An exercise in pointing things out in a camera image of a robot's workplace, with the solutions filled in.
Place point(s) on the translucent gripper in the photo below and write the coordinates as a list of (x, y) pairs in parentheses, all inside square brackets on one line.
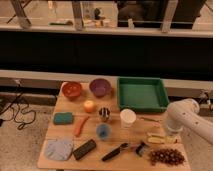
[(172, 139)]

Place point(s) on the yellow banana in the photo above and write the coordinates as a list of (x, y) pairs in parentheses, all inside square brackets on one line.
[(155, 138)]

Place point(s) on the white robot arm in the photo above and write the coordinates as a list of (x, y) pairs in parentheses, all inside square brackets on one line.
[(184, 113)]

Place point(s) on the purple bowl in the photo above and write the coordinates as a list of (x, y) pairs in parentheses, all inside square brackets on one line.
[(100, 87)]

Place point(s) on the orange bowl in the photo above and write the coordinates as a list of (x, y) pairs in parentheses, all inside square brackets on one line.
[(72, 89)]

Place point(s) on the bunch of dark grapes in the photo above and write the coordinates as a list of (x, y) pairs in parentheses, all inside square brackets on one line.
[(167, 156)]

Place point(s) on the small black brush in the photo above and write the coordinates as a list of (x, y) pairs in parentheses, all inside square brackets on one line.
[(141, 148)]

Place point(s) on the wooden stick utensil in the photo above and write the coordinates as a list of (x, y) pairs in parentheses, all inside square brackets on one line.
[(149, 119)]

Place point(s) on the white paper cup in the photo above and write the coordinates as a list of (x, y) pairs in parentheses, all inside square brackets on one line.
[(127, 117)]

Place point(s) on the green tray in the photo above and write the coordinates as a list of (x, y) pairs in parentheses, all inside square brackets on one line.
[(142, 94)]

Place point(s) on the blue cup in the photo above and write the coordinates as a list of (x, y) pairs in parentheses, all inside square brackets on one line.
[(103, 131)]

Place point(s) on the small striped cup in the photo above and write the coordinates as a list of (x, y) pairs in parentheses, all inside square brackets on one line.
[(104, 114)]

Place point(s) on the black rectangular block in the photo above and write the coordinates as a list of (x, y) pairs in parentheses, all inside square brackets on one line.
[(84, 149)]

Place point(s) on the yellow apple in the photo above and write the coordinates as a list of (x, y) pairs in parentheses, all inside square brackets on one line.
[(89, 106)]

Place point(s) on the orange carrot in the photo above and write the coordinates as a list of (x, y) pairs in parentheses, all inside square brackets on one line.
[(79, 126)]

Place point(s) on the teal sponge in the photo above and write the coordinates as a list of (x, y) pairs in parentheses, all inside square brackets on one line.
[(63, 118)]

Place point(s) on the blue cloth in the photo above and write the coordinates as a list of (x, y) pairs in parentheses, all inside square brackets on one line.
[(58, 149)]

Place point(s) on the black handled utensil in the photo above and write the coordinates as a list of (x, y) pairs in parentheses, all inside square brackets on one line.
[(115, 152)]

